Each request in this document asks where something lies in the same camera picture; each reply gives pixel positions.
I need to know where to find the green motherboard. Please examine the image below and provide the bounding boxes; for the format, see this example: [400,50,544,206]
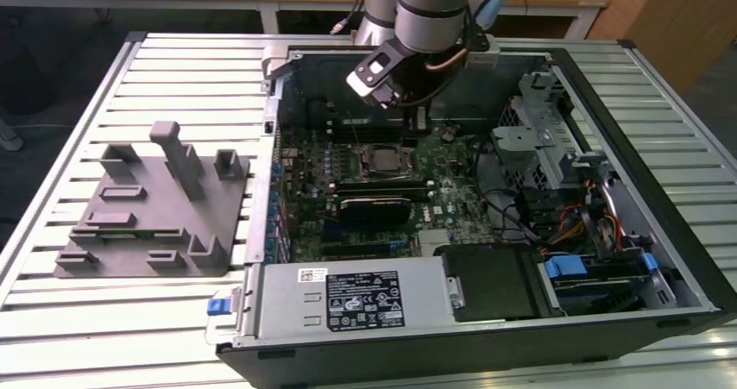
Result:
[270,119,520,266]

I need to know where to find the wooden cabinet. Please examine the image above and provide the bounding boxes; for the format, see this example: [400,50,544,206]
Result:
[591,0,737,95]

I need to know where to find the black open PC case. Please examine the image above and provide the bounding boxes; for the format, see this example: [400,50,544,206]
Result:
[205,39,737,389]

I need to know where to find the grey parts rack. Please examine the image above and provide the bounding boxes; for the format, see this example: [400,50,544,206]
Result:
[53,119,250,279]

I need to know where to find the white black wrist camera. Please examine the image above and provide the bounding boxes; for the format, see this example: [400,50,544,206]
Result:
[345,39,417,109]

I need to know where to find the silver power supply unit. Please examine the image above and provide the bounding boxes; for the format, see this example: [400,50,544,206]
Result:
[245,261,462,346]

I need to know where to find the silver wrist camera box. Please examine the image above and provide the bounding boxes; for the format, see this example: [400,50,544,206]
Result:
[464,39,501,69]

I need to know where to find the coloured power wire harness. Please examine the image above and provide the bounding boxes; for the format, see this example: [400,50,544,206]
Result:
[540,177,629,253]

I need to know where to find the black expansion slot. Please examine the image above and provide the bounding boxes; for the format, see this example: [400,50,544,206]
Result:
[321,242,389,261]

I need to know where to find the CPU socket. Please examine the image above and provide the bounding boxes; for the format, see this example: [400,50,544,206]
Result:
[357,142,422,179]

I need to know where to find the blue case latch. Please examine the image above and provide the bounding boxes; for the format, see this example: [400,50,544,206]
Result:
[206,293,231,317]

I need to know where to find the black cable brass connector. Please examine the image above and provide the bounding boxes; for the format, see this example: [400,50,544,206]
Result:
[424,47,465,70]

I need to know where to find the metal socket cover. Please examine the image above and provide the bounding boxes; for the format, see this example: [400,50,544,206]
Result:
[360,143,421,178]

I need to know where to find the blue disk carrier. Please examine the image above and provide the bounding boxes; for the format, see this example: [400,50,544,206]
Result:
[543,252,659,289]

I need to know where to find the black graphics card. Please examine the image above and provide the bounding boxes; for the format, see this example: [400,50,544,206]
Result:
[336,196,414,227]

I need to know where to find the grey metal stand foot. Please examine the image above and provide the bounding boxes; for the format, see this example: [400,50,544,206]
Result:
[0,116,26,152]

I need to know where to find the silver CPU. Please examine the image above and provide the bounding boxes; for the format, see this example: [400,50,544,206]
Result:
[369,149,406,173]

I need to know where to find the silver finned heatsink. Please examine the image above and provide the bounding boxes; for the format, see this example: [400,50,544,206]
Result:
[416,228,456,248]

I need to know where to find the silver metal drive cage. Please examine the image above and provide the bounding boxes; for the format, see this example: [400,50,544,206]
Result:
[488,72,584,191]

